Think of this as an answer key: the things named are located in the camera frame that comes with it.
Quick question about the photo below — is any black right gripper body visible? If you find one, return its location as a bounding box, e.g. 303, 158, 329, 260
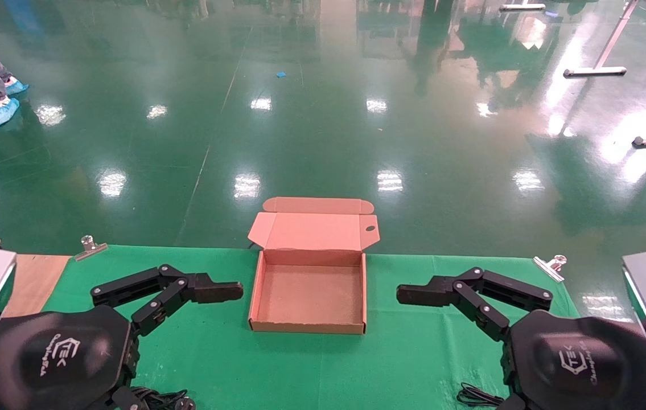
502, 309, 646, 410

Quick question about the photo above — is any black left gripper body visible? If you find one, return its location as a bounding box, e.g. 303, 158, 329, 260
0, 305, 141, 410

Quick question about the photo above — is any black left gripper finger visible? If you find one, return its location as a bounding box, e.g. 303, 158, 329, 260
90, 264, 244, 337
108, 386, 150, 410

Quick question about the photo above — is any thick black plug cable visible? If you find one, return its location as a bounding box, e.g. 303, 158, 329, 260
129, 387, 196, 410

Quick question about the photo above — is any black puck with thin cable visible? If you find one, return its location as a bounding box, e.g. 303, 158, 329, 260
456, 383, 507, 408

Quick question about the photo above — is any open brown cardboard box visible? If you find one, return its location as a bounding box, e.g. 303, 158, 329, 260
248, 196, 380, 335

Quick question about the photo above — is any green table cloth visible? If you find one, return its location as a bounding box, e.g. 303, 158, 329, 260
44, 245, 628, 410

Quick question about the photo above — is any silver metal binder clip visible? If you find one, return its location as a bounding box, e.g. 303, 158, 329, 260
532, 255, 567, 283
74, 235, 108, 261

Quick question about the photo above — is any blue shoe cover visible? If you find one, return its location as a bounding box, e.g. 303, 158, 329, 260
0, 78, 30, 104
0, 97, 20, 129

